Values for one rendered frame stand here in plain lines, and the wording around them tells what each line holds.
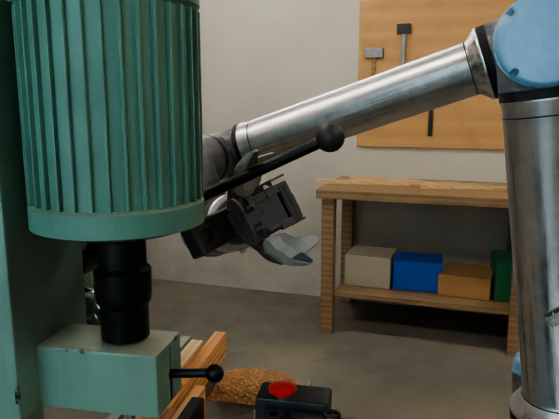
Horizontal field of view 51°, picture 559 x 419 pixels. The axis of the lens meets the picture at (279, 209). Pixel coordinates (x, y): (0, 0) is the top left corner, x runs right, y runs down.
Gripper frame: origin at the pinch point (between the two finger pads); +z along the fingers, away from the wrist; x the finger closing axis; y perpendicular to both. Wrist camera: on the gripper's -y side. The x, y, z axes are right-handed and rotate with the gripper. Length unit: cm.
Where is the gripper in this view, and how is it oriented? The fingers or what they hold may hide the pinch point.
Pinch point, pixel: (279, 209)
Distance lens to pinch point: 69.7
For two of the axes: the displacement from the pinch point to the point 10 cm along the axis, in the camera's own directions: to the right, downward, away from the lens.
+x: 4.5, 8.9, 0.7
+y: 7.9, -4.3, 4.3
